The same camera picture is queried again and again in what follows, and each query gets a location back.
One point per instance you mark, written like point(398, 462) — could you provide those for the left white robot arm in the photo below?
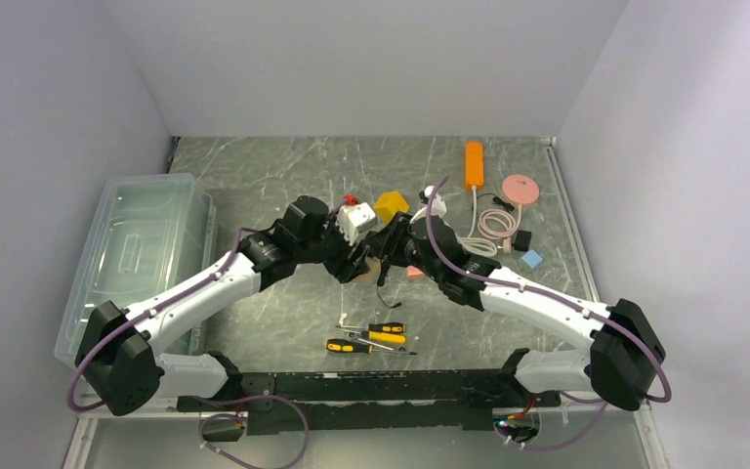
point(123, 352)

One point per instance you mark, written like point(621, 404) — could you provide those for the clear plastic storage bin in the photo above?
point(148, 234)

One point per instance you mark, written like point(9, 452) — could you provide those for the blue usb charger plug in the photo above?
point(532, 259)

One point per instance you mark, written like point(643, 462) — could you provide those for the orange power strip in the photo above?
point(473, 166)

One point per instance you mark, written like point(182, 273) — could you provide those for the large black yellow screwdriver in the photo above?
point(343, 346)

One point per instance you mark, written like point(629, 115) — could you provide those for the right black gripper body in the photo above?
point(428, 268)

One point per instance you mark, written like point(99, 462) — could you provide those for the black adapter with cable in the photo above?
point(387, 291)

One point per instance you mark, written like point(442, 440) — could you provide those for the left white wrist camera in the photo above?
point(354, 219)

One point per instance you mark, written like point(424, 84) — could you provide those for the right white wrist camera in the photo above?
point(434, 204)

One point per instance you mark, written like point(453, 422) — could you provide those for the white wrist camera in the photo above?
point(354, 219)
point(434, 204)

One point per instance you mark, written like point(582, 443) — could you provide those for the round pink power socket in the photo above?
point(520, 190)

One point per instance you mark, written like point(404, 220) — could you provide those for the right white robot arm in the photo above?
point(615, 352)

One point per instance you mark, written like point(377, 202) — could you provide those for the small yellow black screwdriver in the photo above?
point(386, 327)

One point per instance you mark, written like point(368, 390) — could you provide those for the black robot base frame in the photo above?
point(363, 400)

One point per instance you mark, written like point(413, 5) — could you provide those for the yellow cube socket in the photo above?
point(388, 205)

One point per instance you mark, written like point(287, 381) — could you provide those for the beige wooden cube socket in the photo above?
point(369, 272)

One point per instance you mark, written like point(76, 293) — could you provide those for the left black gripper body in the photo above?
point(329, 247)

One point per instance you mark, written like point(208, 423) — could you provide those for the middle yellow screwdriver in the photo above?
point(385, 337)

